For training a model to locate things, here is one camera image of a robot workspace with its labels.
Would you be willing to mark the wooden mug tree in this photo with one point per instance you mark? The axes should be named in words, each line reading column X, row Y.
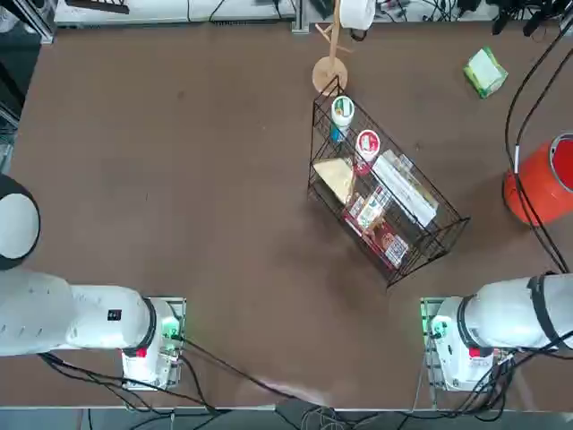
column 330, row 76

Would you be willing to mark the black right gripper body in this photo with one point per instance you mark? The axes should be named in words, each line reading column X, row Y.
column 532, row 5

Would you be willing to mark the white mug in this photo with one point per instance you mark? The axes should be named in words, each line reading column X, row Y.
column 358, row 13

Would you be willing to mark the white cup red lid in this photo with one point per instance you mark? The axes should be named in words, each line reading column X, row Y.
column 368, row 144

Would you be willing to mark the dark red snack box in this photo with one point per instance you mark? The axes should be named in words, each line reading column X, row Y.
column 385, row 237

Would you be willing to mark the white cup green lid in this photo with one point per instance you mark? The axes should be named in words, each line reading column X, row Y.
column 343, row 112

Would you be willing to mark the white printed snack box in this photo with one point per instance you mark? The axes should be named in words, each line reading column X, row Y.
column 371, row 210

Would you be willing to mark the aluminium frame profile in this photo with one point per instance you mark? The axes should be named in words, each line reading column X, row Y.
column 40, row 27
column 301, row 18

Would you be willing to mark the green tissue pack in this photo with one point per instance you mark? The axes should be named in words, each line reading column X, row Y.
column 485, row 71

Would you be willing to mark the long white box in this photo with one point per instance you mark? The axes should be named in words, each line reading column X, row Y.
column 403, row 188

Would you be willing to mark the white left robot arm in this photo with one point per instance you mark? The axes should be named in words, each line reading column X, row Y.
column 89, row 322

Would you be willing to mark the orange round bin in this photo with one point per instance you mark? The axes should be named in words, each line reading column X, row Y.
column 537, row 188

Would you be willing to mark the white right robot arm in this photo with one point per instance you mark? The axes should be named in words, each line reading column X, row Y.
column 492, row 322

